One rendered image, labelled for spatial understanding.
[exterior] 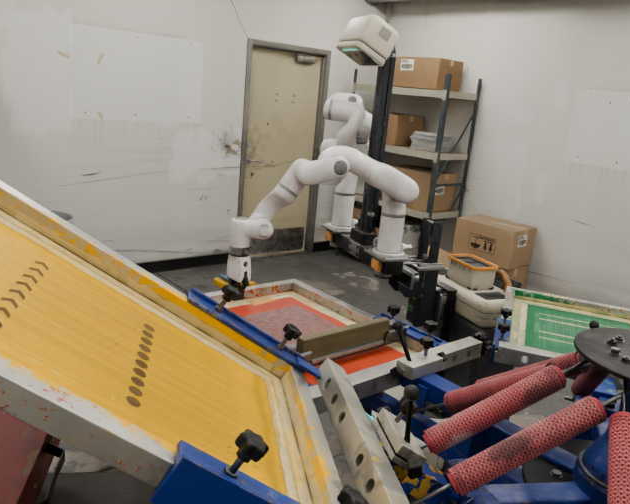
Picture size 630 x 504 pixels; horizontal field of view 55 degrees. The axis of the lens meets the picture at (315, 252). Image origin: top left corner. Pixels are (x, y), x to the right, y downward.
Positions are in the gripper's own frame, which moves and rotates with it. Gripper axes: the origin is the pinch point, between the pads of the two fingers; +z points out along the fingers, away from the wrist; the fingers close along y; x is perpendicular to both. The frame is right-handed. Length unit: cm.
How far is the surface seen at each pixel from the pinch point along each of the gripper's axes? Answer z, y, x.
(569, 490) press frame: -4, -137, 11
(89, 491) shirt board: 3, -78, 84
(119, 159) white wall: -5, 309, -85
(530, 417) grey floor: 99, -28, -193
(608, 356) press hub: -33, -137, 9
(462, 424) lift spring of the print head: -16, -121, 28
